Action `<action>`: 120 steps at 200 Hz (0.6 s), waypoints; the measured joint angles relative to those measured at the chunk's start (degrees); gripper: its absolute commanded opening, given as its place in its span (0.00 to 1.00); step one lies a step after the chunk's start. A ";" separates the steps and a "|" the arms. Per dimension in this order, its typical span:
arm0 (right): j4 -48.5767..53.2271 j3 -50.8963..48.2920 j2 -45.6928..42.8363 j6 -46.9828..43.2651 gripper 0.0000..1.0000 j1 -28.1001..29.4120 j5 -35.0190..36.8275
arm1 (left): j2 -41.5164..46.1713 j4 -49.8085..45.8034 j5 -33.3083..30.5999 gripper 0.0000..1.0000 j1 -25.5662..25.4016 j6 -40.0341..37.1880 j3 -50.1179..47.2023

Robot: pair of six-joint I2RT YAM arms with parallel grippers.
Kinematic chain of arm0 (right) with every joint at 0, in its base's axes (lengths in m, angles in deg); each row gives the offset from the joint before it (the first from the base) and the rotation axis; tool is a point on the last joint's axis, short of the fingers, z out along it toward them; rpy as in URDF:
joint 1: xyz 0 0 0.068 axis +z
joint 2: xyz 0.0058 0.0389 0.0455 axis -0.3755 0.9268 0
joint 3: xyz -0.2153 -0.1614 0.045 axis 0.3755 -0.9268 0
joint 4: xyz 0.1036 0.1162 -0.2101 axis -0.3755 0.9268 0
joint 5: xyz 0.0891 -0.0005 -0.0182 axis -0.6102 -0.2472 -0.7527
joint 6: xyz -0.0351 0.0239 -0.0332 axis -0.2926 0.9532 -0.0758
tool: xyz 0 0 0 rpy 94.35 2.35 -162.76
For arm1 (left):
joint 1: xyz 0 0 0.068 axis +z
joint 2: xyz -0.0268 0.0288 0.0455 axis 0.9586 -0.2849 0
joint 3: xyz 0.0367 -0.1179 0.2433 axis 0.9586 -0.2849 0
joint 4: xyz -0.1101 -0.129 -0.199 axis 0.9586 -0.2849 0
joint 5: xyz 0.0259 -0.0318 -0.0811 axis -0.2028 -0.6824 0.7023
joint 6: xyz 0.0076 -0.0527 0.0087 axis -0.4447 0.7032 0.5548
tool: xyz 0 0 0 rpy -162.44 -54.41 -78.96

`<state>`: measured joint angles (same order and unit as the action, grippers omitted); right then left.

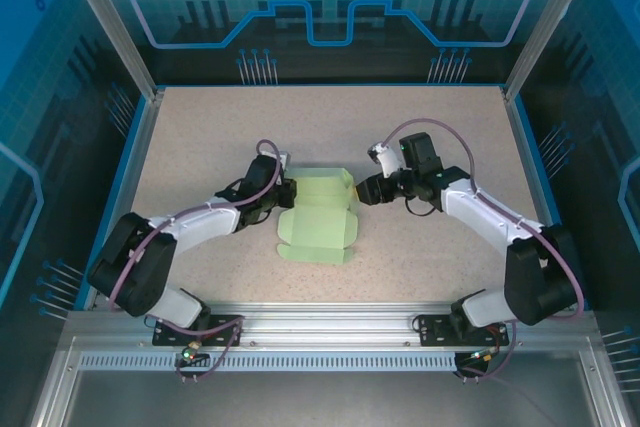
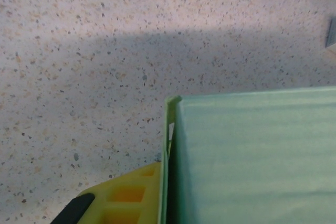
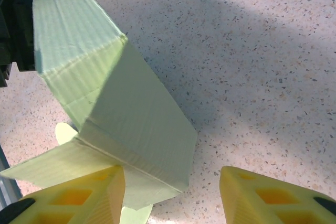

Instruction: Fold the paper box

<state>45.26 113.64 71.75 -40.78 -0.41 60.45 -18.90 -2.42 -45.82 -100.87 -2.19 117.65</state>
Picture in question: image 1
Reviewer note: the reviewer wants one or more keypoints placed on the aluminium front rail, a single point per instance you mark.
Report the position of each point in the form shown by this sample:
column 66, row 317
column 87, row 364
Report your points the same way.
column 325, row 319

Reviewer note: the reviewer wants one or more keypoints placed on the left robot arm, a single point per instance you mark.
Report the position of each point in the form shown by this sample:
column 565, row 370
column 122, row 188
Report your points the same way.
column 200, row 224

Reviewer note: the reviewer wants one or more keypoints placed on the right black mount plate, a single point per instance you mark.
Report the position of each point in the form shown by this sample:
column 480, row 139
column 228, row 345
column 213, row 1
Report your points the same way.
column 435, row 332

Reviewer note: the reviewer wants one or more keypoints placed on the left aluminium frame post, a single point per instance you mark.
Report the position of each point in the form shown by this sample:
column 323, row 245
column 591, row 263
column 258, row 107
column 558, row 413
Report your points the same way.
column 115, row 22

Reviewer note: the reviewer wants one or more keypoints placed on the aluminium frame post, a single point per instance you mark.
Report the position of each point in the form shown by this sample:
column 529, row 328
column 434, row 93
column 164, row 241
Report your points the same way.
column 115, row 22
column 545, row 22

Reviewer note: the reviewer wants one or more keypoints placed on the black mount plate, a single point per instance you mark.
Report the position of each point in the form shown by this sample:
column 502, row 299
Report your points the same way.
column 225, row 329
column 435, row 332

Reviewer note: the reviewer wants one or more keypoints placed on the right aluminium frame post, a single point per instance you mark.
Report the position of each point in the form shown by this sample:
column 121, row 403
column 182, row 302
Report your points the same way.
column 545, row 22

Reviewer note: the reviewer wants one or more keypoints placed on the aluminium lower frame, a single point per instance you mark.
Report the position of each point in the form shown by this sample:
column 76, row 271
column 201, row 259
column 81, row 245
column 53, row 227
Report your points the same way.
column 55, row 387

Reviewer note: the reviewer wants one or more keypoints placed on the light green paper box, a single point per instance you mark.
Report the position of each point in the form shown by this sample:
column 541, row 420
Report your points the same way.
column 315, row 227

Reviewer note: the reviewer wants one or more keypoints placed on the left black mount plate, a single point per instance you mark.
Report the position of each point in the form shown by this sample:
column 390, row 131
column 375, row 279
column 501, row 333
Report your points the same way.
column 225, row 329

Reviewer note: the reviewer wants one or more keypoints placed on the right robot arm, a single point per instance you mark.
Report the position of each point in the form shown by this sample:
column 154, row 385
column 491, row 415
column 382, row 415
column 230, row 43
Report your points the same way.
column 480, row 212

